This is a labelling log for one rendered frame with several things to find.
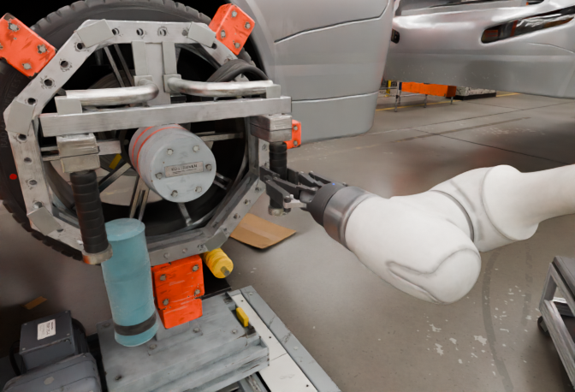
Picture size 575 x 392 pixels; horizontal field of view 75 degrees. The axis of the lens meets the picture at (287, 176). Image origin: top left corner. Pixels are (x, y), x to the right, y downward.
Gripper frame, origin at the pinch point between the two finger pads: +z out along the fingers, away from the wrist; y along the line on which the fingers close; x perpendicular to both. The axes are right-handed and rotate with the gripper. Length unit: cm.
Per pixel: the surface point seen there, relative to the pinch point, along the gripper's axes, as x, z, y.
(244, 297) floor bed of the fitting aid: -76, 61, 18
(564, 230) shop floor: -83, 27, 218
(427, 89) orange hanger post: -25, 243, 345
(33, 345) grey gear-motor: -40, 27, -50
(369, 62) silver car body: 19, 46, 65
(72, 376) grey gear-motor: -42, 15, -43
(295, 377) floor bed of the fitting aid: -75, 16, 14
